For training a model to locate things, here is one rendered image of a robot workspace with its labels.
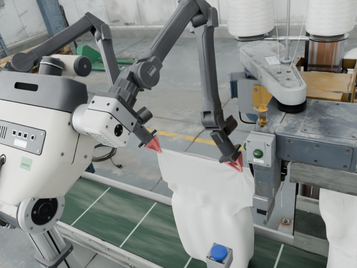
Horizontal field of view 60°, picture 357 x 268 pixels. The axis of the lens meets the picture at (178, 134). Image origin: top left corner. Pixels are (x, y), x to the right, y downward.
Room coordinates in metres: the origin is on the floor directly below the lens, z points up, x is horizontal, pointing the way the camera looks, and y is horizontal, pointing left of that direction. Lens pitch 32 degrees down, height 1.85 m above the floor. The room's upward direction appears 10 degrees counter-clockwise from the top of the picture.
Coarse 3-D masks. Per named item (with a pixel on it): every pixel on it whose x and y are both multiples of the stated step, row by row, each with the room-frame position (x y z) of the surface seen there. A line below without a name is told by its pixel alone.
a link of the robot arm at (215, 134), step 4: (224, 128) 1.04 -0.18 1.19; (212, 132) 1.01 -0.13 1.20; (216, 132) 1.00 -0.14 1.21; (220, 132) 1.00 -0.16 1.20; (224, 132) 1.00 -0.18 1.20; (212, 136) 1.00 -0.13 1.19; (216, 136) 0.99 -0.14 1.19; (220, 136) 0.99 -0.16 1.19; (224, 136) 0.99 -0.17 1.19; (216, 140) 0.99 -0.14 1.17; (220, 140) 0.99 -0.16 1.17; (224, 140) 0.99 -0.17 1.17; (216, 144) 1.00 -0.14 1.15
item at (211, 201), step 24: (168, 168) 1.18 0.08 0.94; (192, 168) 1.09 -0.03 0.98; (216, 168) 1.03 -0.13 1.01; (192, 192) 1.09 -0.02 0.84; (216, 192) 1.03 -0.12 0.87; (240, 192) 0.97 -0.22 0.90; (192, 216) 1.04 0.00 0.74; (216, 216) 0.97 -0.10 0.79; (240, 216) 0.94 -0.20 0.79; (192, 240) 1.06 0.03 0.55; (216, 240) 0.96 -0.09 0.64; (240, 240) 0.91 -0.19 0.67; (240, 264) 0.92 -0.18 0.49
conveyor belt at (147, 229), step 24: (72, 192) 1.82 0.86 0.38; (96, 192) 1.77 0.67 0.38; (120, 192) 1.72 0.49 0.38; (72, 216) 1.56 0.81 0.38; (96, 216) 1.52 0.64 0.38; (120, 216) 1.48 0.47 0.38; (144, 216) 1.45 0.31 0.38; (168, 216) 1.41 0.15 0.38; (120, 240) 1.29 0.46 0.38; (144, 240) 1.26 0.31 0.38; (168, 240) 1.22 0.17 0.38; (264, 240) 1.11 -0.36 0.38; (168, 264) 1.07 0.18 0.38; (192, 264) 1.04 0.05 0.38; (264, 264) 0.97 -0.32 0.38; (288, 264) 0.94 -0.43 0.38; (312, 264) 0.92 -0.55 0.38
